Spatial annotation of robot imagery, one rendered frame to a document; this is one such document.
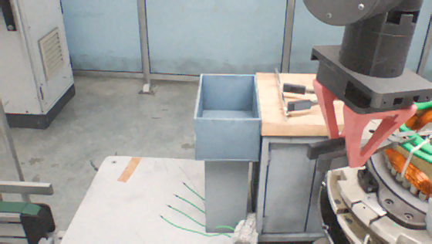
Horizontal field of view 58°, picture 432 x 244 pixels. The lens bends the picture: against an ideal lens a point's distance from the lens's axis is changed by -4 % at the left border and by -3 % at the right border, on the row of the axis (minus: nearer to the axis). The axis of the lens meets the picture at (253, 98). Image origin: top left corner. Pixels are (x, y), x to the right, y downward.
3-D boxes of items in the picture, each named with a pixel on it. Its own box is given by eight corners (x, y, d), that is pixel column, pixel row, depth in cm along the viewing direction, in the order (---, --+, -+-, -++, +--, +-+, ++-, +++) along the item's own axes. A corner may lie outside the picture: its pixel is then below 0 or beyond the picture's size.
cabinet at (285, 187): (254, 246, 77) (262, 135, 65) (250, 184, 94) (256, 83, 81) (352, 245, 78) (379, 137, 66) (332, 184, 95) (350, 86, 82)
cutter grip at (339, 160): (319, 173, 37) (322, 159, 36) (315, 168, 38) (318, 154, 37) (355, 165, 38) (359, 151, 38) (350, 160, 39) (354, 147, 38)
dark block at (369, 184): (367, 174, 49) (369, 165, 48) (377, 192, 46) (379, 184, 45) (356, 174, 48) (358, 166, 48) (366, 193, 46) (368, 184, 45)
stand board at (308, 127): (261, 136, 65) (261, 123, 63) (254, 83, 81) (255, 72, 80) (380, 137, 66) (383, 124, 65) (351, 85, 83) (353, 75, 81)
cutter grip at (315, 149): (309, 160, 38) (312, 147, 38) (305, 156, 39) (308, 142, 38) (344, 154, 40) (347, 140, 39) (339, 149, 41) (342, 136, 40)
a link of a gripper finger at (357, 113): (338, 187, 35) (362, 92, 31) (300, 144, 41) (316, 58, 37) (396, 174, 38) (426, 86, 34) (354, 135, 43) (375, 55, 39)
